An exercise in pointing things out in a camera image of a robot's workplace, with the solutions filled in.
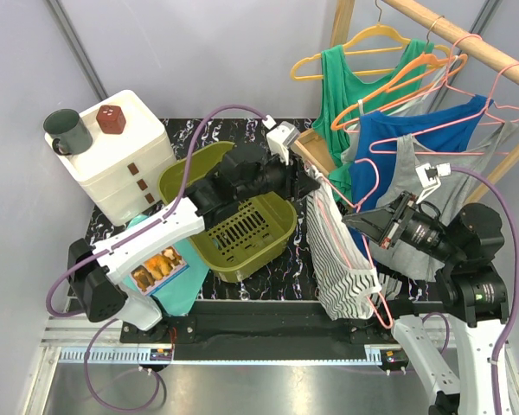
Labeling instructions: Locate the orange plastic hanger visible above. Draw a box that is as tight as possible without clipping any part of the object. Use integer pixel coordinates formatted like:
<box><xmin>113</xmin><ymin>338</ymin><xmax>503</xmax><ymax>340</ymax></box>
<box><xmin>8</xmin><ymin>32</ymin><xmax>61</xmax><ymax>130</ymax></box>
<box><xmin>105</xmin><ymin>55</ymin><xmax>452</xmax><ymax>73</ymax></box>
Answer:
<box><xmin>330</xmin><ymin>51</ymin><xmax>469</xmax><ymax>132</ymax></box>

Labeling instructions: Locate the white cable duct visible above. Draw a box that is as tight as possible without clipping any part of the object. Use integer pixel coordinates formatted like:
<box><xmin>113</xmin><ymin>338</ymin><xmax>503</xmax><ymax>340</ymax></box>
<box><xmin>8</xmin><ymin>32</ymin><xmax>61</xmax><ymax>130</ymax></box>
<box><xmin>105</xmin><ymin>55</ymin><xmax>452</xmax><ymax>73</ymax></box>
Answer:
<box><xmin>60</xmin><ymin>345</ymin><xmax>407</xmax><ymax>366</ymax></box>

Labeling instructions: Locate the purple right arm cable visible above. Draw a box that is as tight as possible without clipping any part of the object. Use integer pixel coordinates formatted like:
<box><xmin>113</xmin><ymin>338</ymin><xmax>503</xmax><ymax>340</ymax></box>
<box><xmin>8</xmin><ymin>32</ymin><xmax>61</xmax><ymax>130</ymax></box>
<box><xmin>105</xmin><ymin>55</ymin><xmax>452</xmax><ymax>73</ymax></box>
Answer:
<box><xmin>419</xmin><ymin>167</ymin><xmax>519</xmax><ymax>415</ymax></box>

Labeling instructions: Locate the blue tank top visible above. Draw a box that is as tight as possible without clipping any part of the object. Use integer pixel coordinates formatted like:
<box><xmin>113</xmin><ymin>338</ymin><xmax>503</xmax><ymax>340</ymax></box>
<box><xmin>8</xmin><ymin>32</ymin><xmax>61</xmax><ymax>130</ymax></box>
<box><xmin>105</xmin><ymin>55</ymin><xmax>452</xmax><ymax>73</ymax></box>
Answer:
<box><xmin>349</xmin><ymin>94</ymin><xmax>490</xmax><ymax>260</ymax></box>

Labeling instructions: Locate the dark red cube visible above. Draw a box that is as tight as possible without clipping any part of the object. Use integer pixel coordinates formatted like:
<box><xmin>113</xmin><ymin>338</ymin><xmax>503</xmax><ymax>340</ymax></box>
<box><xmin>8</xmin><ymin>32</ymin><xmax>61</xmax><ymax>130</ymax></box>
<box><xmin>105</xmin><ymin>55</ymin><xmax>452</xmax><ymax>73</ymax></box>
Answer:
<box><xmin>96</xmin><ymin>105</ymin><xmax>126</xmax><ymax>135</ymax></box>

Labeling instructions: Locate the black white striped tank top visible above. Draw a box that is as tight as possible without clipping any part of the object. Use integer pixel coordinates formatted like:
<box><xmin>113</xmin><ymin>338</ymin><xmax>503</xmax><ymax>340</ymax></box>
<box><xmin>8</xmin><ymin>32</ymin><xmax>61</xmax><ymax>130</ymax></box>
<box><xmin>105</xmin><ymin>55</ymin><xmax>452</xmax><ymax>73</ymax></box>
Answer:
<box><xmin>304</xmin><ymin>165</ymin><xmax>401</xmax><ymax>321</ymax></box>

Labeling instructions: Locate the pink hanger under blue top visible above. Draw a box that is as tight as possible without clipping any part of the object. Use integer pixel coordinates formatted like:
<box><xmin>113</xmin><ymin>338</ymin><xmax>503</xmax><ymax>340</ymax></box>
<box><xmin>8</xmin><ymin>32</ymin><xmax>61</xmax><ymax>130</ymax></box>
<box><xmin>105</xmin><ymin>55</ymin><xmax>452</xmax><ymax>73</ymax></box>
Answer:
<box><xmin>341</xmin><ymin>33</ymin><xmax>485</xmax><ymax>135</ymax></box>

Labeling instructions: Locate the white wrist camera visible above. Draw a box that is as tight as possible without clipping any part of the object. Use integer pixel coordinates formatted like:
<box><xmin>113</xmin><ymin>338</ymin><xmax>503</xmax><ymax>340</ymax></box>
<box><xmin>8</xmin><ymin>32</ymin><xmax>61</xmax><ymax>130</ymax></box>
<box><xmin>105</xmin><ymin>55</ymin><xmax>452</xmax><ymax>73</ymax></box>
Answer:
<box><xmin>415</xmin><ymin>163</ymin><xmax>452</xmax><ymax>204</ymax></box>
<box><xmin>263</xmin><ymin>115</ymin><xmax>300</xmax><ymax>166</ymax></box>

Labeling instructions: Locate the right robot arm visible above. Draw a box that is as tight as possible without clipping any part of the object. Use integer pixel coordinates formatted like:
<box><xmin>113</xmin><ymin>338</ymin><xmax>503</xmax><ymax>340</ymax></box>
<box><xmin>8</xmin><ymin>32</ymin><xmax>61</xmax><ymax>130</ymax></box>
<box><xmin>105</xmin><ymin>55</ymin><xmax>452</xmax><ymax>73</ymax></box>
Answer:
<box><xmin>343</xmin><ymin>192</ymin><xmax>509</xmax><ymax>414</ymax></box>

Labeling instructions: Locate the wooden clothes rack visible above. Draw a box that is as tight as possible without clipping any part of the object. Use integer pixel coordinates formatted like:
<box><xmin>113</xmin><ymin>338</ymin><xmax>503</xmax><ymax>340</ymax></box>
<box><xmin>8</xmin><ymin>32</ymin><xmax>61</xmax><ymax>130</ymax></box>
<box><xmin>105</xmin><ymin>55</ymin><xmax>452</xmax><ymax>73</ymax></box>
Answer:
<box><xmin>293</xmin><ymin>0</ymin><xmax>519</xmax><ymax>204</ymax></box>

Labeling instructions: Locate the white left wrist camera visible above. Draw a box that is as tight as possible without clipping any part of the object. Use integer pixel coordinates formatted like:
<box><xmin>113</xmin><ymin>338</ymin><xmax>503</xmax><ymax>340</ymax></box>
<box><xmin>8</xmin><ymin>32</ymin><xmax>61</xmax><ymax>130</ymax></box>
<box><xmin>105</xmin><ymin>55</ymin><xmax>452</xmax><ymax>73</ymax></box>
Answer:
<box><xmin>263</xmin><ymin>115</ymin><xmax>300</xmax><ymax>166</ymax></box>

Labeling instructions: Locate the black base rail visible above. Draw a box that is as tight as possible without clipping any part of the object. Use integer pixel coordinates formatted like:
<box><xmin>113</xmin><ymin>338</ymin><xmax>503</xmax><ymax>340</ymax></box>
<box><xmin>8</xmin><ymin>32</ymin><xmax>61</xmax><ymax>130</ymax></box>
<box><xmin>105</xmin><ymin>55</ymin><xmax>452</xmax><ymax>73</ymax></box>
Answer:
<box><xmin>119</xmin><ymin>300</ymin><xmax>394</xmax><ymax>344</ymax></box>

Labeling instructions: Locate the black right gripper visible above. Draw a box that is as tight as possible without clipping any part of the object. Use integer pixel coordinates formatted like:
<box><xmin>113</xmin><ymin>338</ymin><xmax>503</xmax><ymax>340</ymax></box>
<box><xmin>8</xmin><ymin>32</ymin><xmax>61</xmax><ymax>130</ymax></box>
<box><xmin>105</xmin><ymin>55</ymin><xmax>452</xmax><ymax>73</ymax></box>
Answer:
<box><xmin>343</xmin><ymin>188</ymin><xmax>461</xmax><ymax>263</ymax></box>

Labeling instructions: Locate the green tank top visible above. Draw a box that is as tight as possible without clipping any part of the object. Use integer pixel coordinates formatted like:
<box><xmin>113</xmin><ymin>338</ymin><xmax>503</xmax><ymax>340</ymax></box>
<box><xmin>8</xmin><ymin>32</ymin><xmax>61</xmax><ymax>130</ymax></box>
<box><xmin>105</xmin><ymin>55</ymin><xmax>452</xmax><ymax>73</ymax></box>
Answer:
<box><xmin>311</xmin><ymin>39</ymin><xmax>433</xmax><ymax>200</ymax></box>

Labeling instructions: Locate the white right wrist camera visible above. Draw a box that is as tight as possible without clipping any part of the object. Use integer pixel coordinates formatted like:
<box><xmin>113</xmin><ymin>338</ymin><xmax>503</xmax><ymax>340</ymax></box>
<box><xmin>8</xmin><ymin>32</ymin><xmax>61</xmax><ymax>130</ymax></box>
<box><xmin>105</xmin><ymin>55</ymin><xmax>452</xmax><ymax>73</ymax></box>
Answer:
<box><xmin>415</xmin><ymin>163</ymin><xmax>452</xmax><ymax>204</ymax></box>

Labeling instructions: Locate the light grey tank top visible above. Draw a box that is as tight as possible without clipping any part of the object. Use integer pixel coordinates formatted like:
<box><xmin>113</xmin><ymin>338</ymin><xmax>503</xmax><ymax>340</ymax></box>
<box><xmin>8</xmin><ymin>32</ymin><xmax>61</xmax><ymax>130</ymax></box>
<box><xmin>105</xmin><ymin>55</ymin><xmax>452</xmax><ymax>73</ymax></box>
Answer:
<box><xmin>340</xmin><ymin>67</ymin><xmax>445</xmax><ymax>164</ymax></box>

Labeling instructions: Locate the dark green mug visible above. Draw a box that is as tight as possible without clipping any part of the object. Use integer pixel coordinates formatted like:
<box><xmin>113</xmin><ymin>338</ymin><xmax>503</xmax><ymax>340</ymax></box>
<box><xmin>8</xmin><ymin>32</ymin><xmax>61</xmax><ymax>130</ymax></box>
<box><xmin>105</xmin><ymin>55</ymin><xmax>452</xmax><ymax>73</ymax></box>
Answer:
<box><xmin>43</xmin><ymin>109</ymin><xmax>93</xmax><ymax>156</ymax></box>

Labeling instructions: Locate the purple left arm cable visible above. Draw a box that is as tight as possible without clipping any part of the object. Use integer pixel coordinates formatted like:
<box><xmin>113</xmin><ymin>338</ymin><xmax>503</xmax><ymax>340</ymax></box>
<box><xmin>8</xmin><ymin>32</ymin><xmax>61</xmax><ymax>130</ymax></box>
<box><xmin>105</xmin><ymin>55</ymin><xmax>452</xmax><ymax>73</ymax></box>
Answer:
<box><xmin>46</xmin><ymin>103</ymin><xmax>269</xmax><ymax>411</ymax></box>

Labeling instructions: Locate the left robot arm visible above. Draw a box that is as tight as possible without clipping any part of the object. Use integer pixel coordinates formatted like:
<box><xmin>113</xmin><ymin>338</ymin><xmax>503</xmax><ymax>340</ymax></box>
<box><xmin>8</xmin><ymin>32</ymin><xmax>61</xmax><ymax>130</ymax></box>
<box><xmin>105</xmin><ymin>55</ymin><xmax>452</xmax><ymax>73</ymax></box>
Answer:
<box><xmin>67</xmin><ymin>144</ymin><xmax>319</xmax><ymax>342</ymax></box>

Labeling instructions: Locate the pink hanger under grey top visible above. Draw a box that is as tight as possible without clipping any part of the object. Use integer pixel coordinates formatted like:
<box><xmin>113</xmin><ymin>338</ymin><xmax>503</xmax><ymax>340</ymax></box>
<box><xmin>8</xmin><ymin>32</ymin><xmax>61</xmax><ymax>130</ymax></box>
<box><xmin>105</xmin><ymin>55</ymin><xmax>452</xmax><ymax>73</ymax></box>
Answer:
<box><xmin>368</xmin><ymin>61</ymin><xmax>519</xmax><ymax>157</ymax></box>

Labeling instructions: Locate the olive green plastic basket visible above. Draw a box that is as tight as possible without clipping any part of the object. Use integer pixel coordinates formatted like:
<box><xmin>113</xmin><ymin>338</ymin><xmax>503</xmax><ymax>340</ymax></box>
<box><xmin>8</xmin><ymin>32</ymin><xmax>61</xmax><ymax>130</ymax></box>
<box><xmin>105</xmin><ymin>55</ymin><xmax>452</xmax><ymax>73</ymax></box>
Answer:
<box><xmin>157</xmin><ymin>141</ymin><xmax>298</xmax><ymax>284</ymax></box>

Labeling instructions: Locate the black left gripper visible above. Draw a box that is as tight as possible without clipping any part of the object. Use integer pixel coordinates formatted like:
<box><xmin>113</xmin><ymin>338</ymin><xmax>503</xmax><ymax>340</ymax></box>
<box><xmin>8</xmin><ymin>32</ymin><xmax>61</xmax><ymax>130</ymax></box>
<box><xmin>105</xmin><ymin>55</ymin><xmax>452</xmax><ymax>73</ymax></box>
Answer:
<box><xmin>236</xmin><ymin>145</ymin><xmax>320</xmax><ymax>201</ymax></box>

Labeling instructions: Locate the yellow velvet hanger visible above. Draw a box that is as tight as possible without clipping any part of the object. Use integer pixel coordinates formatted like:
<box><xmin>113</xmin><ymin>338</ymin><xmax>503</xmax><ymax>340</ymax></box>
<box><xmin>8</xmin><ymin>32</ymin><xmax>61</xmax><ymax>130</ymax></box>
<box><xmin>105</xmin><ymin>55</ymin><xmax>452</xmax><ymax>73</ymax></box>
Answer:
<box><xmin>290</xmin><ymin>0</ymin><xmax>452</xmax><ymax>81</ymax></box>

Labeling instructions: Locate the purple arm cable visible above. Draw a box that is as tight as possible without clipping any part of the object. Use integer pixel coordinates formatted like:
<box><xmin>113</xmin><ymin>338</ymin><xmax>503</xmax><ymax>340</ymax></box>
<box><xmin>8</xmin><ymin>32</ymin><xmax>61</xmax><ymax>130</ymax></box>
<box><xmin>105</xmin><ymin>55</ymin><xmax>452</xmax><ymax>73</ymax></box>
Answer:
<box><xmin>419</xmin><ymin>167</ymin><xmax>519</xmax><ymax>415</ymax></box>
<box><xmin>46</xmin><ymin>103</ymin><xmax>269</xmax><ymax>411</ymax></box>

